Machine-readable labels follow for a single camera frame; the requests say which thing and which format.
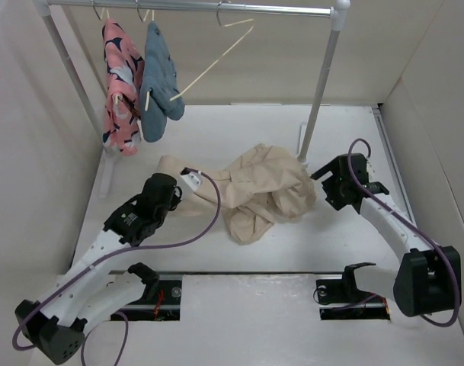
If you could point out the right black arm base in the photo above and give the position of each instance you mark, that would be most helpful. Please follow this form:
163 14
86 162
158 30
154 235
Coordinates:
337 303

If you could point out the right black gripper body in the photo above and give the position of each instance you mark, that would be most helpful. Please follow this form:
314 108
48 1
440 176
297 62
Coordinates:
334 185

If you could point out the wooden hanger under pink shorts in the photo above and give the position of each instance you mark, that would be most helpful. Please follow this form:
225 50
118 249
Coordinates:
102 15

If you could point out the metal clothes rack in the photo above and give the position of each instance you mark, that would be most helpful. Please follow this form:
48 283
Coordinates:
337 15

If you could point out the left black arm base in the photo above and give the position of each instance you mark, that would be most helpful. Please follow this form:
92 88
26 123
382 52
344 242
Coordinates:
164 305

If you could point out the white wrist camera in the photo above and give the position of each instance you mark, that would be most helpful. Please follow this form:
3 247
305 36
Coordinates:
370 171
189 181

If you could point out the blue denim shorts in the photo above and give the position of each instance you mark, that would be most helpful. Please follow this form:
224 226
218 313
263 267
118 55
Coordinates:
159 88

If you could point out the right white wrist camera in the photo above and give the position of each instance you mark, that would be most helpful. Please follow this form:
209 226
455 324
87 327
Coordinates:
370 171

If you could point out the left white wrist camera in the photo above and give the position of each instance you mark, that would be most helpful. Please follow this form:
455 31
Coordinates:
189 181

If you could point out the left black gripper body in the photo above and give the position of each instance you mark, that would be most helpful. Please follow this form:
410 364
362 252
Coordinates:
176 199

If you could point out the pink floral shorts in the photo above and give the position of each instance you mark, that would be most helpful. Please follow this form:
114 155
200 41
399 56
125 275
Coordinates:
124 69

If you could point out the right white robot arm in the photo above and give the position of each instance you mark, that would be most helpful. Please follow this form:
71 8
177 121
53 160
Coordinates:
428 279

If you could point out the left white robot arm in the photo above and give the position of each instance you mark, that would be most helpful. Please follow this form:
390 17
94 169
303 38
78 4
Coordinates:
106 277

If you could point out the beige trousers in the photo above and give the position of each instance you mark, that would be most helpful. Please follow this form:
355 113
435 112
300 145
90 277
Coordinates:
264 185

